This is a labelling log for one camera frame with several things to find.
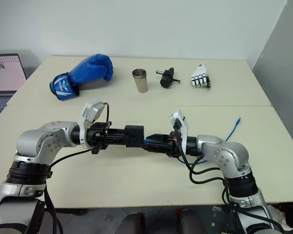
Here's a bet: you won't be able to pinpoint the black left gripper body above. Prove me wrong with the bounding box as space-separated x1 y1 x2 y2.
86 121 112 155

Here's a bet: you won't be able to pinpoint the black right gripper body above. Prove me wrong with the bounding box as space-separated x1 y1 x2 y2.
166 131 184 158

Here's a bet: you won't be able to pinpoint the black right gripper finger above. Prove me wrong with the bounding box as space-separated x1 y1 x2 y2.
140 142 171 154
146 133 171 143

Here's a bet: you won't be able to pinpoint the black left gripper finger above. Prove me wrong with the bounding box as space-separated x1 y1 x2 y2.
106 128 127 138
105 137 127 148

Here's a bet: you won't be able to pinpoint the small black box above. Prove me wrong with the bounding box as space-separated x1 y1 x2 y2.
125 125 145 148

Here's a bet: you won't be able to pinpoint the stacked stainless steel cups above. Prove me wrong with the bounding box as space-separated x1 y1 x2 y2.
132 68 148 94

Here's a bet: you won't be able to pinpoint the blue boxing glove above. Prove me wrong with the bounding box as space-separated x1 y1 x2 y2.
49 54 114 101

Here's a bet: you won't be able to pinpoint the white robotic hand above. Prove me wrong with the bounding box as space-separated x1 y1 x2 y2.
190 63 212 89

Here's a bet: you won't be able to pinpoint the open grey laptop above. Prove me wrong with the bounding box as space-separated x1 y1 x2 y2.
0 54 28 125

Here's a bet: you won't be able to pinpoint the grey partition panel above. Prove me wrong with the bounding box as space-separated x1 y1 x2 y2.
252 23 293 159

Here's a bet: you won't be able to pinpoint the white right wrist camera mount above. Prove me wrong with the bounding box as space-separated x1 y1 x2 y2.
168 109 190 156

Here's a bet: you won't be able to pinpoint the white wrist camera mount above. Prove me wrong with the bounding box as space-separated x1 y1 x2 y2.
168 109 190 156
78 98 106 150

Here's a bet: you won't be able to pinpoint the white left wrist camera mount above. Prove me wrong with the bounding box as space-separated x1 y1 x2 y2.
78 98 106 150

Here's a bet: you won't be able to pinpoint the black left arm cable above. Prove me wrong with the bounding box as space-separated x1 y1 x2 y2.
44 102 112 234

